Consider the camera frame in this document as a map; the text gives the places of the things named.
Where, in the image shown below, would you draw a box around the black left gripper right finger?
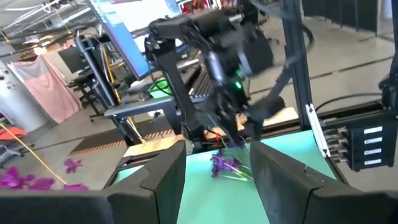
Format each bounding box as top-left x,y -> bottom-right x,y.
249,140 -> 323,224

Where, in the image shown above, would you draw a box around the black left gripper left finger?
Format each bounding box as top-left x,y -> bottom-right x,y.
104,140 -> 187,224

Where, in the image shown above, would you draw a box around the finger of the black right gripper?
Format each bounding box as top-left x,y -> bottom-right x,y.
217,117 -> 243,147
247,118 -> 264,141

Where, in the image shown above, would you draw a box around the purple artificial flower bunch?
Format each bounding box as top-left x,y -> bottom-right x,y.
210,138 -> 254,182

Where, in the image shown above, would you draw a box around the black keyboard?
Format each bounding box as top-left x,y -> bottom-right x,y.
188,67 -> 217,100

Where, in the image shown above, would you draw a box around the teal table mat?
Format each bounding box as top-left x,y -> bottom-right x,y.
107,129 -> 343,224

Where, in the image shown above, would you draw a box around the green plastic bin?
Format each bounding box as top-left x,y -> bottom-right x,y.
147,79 -> 174,100

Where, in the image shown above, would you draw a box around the black floor mat striped edge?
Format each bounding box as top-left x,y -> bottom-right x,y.
68,116 -> 187,157

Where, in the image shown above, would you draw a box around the grey computer desk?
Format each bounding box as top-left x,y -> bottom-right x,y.
104,93 -> 218,147

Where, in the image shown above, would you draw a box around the black hub white labels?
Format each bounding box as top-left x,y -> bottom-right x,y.
345,119 -> 398,172

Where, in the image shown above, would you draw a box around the computer monitor blue screen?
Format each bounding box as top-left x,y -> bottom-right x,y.
85,0 -> 186,81

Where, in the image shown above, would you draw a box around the black office chair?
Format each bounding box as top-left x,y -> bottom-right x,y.
67,74 -> 102,123

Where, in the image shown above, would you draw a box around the black monitor pole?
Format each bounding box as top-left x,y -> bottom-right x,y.
73,29 -> 124,110

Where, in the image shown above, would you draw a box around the pink cloth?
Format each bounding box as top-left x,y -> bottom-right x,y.
7,54 -> 83,124

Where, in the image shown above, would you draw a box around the orange object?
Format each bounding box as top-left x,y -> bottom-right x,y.
0,126 -> 29,141

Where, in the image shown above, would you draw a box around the white round column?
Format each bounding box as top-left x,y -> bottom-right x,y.
0,60 -> 47,132

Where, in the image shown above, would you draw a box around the white bracket strip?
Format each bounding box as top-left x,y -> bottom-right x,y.
304,104 -> 331,158

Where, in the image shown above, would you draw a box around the yellow cable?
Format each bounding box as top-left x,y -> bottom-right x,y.
0,123 -> 68,185

